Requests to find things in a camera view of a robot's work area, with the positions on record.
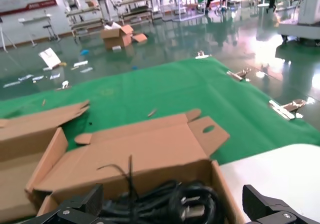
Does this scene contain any white machine cabinet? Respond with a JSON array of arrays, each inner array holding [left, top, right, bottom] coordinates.
[[277, 0, 320, 44]]

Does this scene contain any flat cardboard piece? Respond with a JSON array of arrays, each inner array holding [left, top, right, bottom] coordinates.
[[131, 33, 148, 44]]

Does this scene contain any black power cable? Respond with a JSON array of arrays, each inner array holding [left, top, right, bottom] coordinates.
[[96, 155, 221, 224]]

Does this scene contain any large open cardboard carton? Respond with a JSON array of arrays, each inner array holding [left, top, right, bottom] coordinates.
[[100, 25, 135, 51]]

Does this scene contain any white folding table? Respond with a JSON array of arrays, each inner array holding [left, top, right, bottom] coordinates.
[[17, 13, 61, 47]]

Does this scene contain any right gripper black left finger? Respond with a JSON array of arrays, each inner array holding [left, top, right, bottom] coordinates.
[[34, 183, 105, 224]]

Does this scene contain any black stool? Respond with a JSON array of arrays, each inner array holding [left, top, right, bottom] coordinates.
[[42, 25, 60, 42]]

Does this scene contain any white paper bag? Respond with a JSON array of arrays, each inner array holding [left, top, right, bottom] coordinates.
[[38, 47, 62, 69]]

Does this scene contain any green table cloth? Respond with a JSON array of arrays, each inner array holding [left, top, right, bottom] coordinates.
[[0, 57, 320, 164]]

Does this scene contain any open cardboard box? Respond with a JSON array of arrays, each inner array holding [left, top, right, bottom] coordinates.
[[0, 99, 91, 217], [24, 108, 247, 224]]

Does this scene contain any metal shelf cart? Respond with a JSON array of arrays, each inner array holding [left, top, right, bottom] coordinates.
[[65, 5, 106, 38], [116, 0, 155, 27]]

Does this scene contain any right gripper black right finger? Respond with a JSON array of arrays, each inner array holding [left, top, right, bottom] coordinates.
[[242, 184, 320, 224]]

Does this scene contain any white frame rack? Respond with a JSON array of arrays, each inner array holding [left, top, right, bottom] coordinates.
[[149, 0, 208, 22]]

